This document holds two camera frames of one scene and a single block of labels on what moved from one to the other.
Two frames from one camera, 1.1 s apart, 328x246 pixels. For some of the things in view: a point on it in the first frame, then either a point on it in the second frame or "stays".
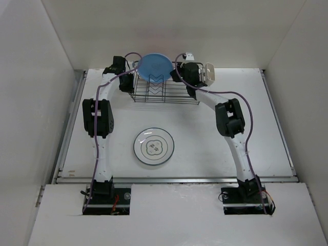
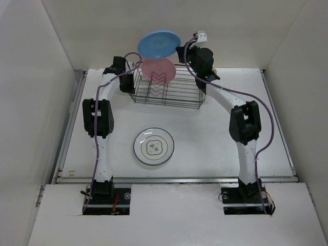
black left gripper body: (127, 85) stays
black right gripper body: (180, 67) to (191, 53)
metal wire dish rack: (172, 90) stays
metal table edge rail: (175, 179) stays
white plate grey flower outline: (154, 146) stays
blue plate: (155, 67) to (159, 44)
